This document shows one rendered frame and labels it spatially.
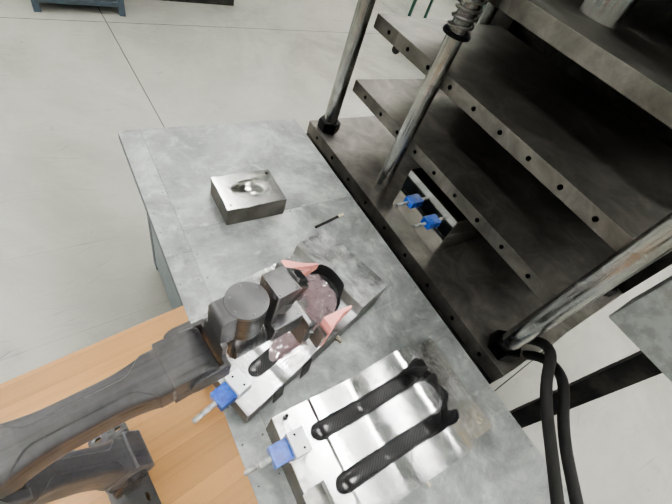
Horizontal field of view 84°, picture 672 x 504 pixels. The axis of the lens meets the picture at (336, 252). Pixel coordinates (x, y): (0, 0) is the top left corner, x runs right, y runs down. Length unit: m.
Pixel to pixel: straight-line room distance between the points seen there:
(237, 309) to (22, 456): 0.25
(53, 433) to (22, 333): 1.54
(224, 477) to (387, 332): 0.55
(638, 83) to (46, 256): 2.29
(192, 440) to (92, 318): 1.17
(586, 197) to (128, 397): 1.03
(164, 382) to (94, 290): 1.59
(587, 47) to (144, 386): 1.12
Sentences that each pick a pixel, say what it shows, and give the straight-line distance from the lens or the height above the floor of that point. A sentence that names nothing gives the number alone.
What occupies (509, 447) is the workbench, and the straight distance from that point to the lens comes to 1.20.
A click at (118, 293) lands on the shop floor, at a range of 2.05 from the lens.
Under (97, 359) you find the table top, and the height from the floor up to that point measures 0.80.
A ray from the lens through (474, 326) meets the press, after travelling 1.33.
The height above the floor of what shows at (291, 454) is 0.90.
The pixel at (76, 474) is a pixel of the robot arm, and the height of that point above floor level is 1.06.
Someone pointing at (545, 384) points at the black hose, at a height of 0.93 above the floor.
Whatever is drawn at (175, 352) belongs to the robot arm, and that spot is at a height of 1.23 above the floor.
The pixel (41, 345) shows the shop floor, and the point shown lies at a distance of 2.00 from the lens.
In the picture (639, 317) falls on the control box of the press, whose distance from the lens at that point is 1.22.
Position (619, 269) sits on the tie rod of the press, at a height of 1.25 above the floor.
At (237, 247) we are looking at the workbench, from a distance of 1.17.
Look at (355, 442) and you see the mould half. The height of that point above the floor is 0.88.
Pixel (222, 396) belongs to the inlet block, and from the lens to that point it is 0.89.
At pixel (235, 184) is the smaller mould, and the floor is 0.87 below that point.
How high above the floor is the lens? 1.72
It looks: 48 degrees down
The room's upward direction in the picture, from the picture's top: 25 degrees clockwise
